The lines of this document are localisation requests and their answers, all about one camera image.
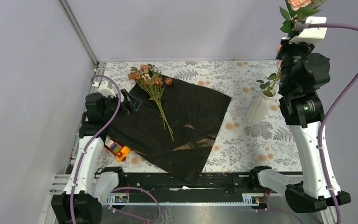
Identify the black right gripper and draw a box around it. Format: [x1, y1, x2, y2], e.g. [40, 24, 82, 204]
[276, 30, 315, 92]

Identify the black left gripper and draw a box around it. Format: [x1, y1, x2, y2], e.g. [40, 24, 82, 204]
[102, 89, 141, 121]

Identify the peach flower bouquet black wrap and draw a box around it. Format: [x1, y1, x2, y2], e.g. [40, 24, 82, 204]
[128, 63, 174, 141]

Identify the large peach rose stem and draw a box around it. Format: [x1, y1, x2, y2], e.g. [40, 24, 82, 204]
[256, 0, 326, 97]

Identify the black wrapping paper sheet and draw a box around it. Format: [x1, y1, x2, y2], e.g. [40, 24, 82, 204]
[108, 79, 231, 185]

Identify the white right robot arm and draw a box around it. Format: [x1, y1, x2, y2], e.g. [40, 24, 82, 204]
[248, 37, 351, 213]

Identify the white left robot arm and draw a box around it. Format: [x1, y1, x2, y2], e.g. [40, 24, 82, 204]
[51, 89, 142, 224]

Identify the white ribbed ceramic vase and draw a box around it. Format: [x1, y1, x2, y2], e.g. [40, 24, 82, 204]
[246, 89, 276, 125]

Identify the orange toy block cart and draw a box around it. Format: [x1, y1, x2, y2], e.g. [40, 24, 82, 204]
[104, 137, 131, 161]

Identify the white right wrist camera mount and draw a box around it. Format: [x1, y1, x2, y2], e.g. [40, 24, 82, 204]
[289, 16, 327, 45]

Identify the aluminium frame rail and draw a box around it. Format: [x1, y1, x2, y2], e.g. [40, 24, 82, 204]
[58, 0, 99, 68]

